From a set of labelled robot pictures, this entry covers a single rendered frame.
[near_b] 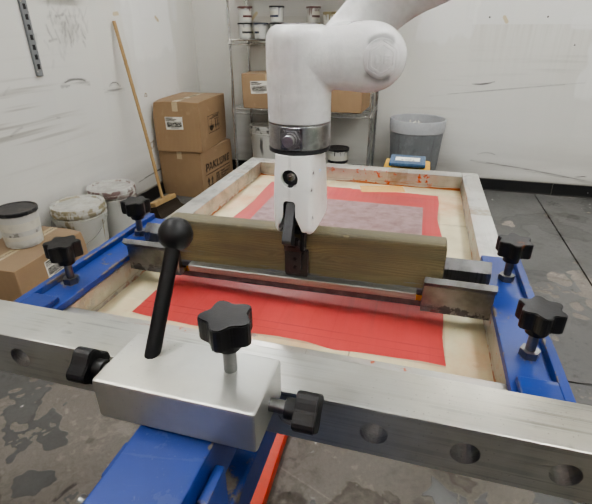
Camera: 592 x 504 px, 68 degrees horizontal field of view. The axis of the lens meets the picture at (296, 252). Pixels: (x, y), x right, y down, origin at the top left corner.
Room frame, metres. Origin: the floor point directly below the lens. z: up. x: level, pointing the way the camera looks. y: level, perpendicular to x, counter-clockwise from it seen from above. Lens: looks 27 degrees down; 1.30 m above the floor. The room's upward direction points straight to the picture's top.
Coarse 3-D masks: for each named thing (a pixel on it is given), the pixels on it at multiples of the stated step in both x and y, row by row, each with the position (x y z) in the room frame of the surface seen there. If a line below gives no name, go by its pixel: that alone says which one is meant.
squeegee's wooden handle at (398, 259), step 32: (192, 224) 0.57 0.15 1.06; (224, 224) 0.56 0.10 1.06; (256, 224) 0.55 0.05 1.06; (192, 256) 0.57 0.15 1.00; (224, 256) 0.56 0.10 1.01; (256, 256) 0.55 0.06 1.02; (320, 256) 0.52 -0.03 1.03; (352, 256) 0.51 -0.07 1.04; (384, 256) 0.50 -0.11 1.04; (416, 256) 0.49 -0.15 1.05
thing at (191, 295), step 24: (264, 192) 1.00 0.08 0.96; (336, 192) 1.00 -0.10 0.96; (240, 216) 0.85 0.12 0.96; (264, 216) 0.85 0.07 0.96; (336, 216) 0.85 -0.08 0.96; (192, 288) 0.56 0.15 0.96; (216, 288) 0.56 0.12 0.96; (240, 288) 0.56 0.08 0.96; (264, 288) 0.56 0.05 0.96; (144, 312) 0.50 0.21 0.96; (192, 312) 0.50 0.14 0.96; (264, 312) 0.50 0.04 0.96; (288, 312) 0.50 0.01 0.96
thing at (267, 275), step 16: (208, 272) 0.55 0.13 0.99; (224, 272) 0.55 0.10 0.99; (240, 272) 0.54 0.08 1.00; (256, 272) 0.54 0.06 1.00; (272, 272) 0.54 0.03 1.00; (336, 288) 0.50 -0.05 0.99; (352, 288) 0.50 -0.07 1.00; (368, 288) 0.49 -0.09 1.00; (384, 288) 0.49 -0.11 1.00; (400, 288) 0.49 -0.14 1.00; (416, 288) 0.49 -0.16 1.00
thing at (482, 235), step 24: (240, 168) 1.09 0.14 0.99; (264, 168) 1.15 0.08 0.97; (336, 168) 1.09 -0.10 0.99; (360, 168) 1.09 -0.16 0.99; (384, 168) 1.09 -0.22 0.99; (216, 192) 0.90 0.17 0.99; (480, 192) 0.90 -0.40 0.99; (168, 216) 0.76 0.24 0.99; (480, 216) 0.76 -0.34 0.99; (480, 240) 0.66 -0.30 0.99; (96, 288) 0.51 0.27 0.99; (120, 288) 0.56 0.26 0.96; (96, 312) 0.45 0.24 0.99; (360, 360) 0.36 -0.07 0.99; (480, 384) 0.33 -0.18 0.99; (504, 384) 0.33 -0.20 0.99
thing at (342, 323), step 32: (352, 192) 1.00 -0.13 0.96; (384, 192) 1.00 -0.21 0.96; (352, 224) 0.81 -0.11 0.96; (384, 224) 0.81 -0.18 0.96; (416, 224) 0.81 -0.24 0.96; (288, 320) 0.48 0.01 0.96; (320, 320) 0.48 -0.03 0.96; (352, 320) 0.48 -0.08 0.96; (384, 320) 0.48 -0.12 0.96; (416, 320) 0.48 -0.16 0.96; (384, 352) 0.42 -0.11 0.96; (416, 352) 0.42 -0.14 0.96
